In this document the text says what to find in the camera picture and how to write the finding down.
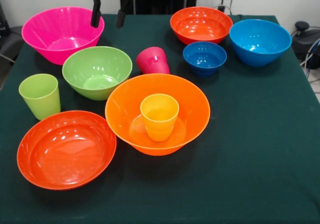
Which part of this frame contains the large pink bowl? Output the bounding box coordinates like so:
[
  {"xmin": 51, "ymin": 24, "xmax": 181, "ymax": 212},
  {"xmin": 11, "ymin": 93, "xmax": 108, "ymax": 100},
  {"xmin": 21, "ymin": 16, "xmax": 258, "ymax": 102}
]
[{"xmin": 21, "ymin": 6, "xmax": 105, "ymax": 66}]

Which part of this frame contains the red-orange bowl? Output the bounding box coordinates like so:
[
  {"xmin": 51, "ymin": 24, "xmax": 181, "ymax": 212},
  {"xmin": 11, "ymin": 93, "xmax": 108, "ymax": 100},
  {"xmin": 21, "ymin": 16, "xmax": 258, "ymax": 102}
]
[
  {"xmin": 169, "ymin": 7, "xmax": 234, "ymax": 46},
  {"xmin": 16, "ymin": 110, "xmax": 118, "ymax": 191}
]

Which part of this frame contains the large orange bowl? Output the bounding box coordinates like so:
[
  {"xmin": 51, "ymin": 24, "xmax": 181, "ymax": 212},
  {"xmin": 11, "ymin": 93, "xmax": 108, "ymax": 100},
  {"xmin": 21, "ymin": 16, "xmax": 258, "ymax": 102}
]
[{"xmin": 104, "ymin": 73, "xmax": 212, "ymax": 157}]

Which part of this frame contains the yellow cup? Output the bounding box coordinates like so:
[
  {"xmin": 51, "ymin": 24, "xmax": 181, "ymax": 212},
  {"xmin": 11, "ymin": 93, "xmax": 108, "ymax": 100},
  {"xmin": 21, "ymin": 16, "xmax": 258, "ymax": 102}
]
[{"xmin": 139, "ymin": 93, "xmax": 180, "ymax": 142}]

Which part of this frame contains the green bowl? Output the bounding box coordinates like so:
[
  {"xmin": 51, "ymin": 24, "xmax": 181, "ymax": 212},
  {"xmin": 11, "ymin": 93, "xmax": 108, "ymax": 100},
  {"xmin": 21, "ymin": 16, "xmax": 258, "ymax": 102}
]
[{"xmin": 61, "ymin": 46, "xmax": 133, "ymax": 101}]

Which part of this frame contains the raspberry red cup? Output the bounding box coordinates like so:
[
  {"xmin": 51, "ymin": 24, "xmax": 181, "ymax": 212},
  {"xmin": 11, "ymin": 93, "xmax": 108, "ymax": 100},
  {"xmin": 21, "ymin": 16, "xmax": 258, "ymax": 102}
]
[{"xmin": 136, "ymin": 46, "xmax": 171, "ymax": 75}]

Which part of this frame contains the small dark blue bowl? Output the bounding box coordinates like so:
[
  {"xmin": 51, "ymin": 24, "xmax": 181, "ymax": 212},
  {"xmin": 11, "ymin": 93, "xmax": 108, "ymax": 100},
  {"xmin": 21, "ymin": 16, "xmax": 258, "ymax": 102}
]
[{"xmin": 182, "ymin": 41, "xmax": 228, "ymax": 78}]

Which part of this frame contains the black equipment box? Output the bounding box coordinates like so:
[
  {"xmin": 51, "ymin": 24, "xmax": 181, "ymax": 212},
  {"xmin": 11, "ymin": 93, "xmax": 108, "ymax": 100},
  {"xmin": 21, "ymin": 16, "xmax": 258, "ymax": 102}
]
[{"xmin": 0, "ymin": 2, "xmax": 11, "ymax": 37}]

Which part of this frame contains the light green cup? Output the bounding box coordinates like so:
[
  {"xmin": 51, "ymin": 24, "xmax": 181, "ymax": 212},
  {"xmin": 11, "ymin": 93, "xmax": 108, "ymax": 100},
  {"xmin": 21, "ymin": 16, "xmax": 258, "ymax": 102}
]
[{"xmin": 18, "ymin": 73, "xmax": 62, "ymax": 121}]

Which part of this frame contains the light blue bowl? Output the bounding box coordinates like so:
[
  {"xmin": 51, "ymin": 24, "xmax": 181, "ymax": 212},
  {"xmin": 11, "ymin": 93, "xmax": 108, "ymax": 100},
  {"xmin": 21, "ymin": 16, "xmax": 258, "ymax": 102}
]
[{"xmin": 228, "ymin": 19, "xmax": 293, "ymax": 68}]

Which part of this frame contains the dark green table cloth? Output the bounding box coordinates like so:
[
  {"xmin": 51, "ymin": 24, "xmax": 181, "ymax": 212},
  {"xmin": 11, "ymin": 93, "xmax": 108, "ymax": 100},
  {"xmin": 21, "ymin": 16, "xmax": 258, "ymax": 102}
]
[{"xmin": 0, "ymin": 14, "xmax": 320, "ymax": 224}]

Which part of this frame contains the black pedestal foot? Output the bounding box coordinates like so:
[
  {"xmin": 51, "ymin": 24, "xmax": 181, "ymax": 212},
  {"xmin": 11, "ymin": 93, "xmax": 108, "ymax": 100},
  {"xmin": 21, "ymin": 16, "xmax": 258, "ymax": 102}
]
[
  {"xmin": 291, "ymin": 21, "xmax": 320, "ymax": 59},
  {"xmin": 0, "ymin": 26, "xmax": 25, "ymax": 59}
]

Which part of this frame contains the tangle of floor cables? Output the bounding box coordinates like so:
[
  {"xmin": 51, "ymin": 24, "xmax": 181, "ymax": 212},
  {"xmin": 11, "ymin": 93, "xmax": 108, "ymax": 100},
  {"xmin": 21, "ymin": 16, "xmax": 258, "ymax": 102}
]
[{"xmin": 298, "ymin": 26, "xmax": 320, "ymax": 79}]

